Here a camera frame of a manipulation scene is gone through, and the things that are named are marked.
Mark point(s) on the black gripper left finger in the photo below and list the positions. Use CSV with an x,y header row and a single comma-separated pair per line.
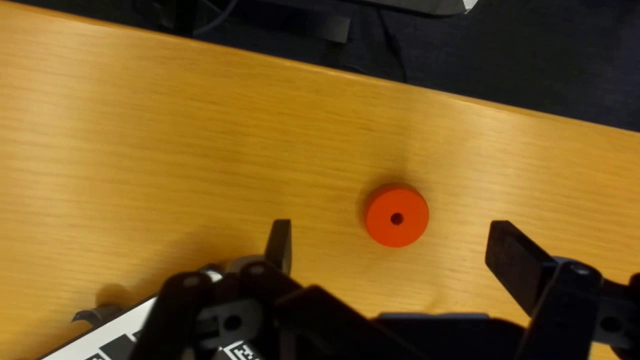
x,y
221,312

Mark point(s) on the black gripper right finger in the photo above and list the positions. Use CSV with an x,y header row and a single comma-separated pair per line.
x,y
572,307

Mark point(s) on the checkered calibration board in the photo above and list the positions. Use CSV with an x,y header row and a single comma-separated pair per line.
x,y
113,333

